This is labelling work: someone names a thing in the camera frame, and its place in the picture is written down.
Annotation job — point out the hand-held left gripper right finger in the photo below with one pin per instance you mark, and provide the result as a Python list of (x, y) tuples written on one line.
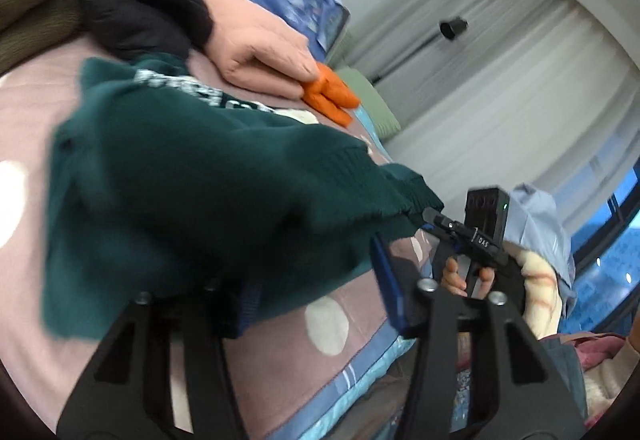
[(390, 285)]

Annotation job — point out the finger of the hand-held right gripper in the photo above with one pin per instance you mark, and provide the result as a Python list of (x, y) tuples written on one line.
[(445, 222)]

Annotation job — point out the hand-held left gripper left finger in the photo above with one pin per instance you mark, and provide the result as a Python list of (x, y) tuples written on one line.
[(150, 370)]

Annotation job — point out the dark green hooded fleece sweater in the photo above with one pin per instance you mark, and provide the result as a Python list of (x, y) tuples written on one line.
[(200, 200)]

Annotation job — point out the person's right hand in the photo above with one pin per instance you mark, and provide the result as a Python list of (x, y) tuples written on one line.
[(455, 277)]

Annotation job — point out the light blue cloth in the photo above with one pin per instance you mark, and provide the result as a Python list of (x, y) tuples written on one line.
[(542, 220)]

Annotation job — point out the green pillow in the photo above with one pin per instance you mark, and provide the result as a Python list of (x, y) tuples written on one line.
[(372, 103)]

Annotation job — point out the white curtain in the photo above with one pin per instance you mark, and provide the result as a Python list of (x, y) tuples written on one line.
[(500, 70)]

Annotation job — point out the orange puffer jacket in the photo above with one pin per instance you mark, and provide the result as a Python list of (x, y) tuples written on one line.
[(330, 93)]

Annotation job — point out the pink and cream clothing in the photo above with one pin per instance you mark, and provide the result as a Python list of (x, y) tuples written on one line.
[(610, 365)]

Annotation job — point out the black floor lamp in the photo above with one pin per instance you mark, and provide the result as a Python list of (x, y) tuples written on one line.
[(452, 28)]

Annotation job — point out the pink puffer garment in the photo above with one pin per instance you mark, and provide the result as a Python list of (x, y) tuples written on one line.
[(255, 40)]

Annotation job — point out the black puffer jacket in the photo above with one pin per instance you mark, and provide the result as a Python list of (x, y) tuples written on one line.
[(140, 5)]

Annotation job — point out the olive fleece garment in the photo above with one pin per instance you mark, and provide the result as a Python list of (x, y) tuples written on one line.
[(35, 5)]

